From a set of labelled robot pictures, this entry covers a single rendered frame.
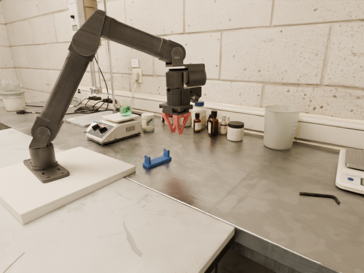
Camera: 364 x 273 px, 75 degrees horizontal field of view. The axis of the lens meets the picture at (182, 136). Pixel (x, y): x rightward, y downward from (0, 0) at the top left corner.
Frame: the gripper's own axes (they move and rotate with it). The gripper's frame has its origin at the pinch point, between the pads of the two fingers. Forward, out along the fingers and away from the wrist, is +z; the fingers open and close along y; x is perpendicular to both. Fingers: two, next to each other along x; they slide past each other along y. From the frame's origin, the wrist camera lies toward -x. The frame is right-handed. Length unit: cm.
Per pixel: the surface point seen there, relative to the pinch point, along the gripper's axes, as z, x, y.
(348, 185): 9, -15, -48
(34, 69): -20, -16, 226
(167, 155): 7.6, 4.7, 0.2
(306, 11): -39, -50, -20
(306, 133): 7, -46, -27
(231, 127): 3.8, -27.2, -3.6
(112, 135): 5.0, 8.9, 28.5
